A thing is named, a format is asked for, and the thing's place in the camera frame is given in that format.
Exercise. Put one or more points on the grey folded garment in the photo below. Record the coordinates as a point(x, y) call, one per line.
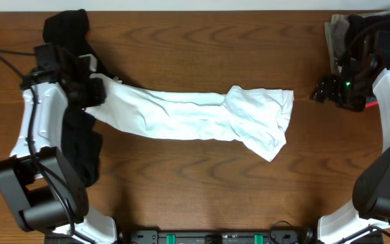
point(335, 31)

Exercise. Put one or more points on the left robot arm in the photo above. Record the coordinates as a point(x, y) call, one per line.
point(41, 188)

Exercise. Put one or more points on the white t-shirt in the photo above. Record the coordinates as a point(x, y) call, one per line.
point(258, 117)

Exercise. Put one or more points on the black t-shirt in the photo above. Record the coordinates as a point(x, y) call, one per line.
point(80, 144)

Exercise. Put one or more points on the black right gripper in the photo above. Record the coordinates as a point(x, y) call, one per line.
point(326, 89)

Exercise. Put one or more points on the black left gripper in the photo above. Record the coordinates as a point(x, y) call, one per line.
point(99, 93)

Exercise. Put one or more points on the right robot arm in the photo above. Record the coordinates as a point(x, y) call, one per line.
point(366, 217)

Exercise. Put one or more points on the black folded shorts red trim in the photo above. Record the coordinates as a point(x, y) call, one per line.
point(372, 41)

